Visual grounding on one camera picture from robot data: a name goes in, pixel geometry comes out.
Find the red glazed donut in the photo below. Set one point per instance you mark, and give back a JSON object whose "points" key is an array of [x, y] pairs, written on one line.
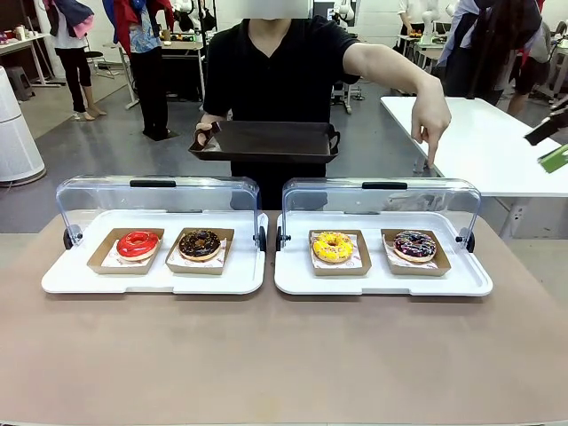
{"points": [[128, 246]]}

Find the white cylindrical air purifier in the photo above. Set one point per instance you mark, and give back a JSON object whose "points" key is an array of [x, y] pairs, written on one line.
{"points": [[15, 146]]}

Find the white display tray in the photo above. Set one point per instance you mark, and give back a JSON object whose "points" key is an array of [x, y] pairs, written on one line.
{"points": [[377, 284], [133, 284]]}

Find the white background workbench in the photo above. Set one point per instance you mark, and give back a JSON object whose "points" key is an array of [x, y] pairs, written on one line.
{"points": [[22, 44]]}

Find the brown cardboard donut tray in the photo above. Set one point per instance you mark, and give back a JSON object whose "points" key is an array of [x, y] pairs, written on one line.
{"points": [[364, 257], [100, 262], [228, 253], [444, 257]]}

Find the white rectangular table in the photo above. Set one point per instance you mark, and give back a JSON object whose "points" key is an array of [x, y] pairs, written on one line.
{"points": [[483, 142]]}

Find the person torso black shirt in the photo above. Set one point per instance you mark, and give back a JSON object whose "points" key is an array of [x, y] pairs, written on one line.
{"points": [[284, 75]]}

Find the person in white shirt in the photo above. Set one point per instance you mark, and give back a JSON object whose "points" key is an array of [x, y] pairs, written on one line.
{"points": [[71, 44]]}

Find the person in blue patterned shirt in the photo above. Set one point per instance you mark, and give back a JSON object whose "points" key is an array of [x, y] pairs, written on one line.
{"points": [[146, 66]]}

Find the chocolate glazed donut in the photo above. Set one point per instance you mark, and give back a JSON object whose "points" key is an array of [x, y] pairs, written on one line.
{"points": [[191, 246]]}

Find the person left forearm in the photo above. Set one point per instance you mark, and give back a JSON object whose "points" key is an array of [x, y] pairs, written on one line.
{"points": [[390, 62]]}

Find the grey plastic stool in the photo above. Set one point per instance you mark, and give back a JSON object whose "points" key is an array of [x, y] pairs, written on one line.
{"points": [[20, 82]]}

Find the clear hinged display lid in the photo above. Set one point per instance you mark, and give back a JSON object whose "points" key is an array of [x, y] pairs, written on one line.
{"points": [[195, 195], [337, 197]]}

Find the yellow sprinkled donut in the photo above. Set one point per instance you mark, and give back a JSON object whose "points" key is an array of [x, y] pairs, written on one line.
{"points": [[324, 250]]}

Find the person with long dark hair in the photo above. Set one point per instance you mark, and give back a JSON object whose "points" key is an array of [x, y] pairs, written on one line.
{"points": [[492, 49]]}

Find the dark brown serving tray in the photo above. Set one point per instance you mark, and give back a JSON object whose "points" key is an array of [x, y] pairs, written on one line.
{"points": [[270, 139]]}

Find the purple drizzled donut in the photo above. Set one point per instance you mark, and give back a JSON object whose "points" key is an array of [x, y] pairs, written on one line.
{"points": [[406, 248]]}

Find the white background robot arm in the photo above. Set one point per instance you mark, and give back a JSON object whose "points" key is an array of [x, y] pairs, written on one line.
{"points": [[428, 26]]}

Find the person left hand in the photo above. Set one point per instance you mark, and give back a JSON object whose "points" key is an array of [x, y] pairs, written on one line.
{"points": [[432, 115]]}

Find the white paper liner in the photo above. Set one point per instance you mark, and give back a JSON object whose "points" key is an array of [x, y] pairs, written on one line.
{"points": [[337, 265], [113, 262], [186, 265], [401, 264]]}

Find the person right hand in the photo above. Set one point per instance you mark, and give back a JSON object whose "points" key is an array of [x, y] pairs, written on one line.
{"points": [[205, 133]]}

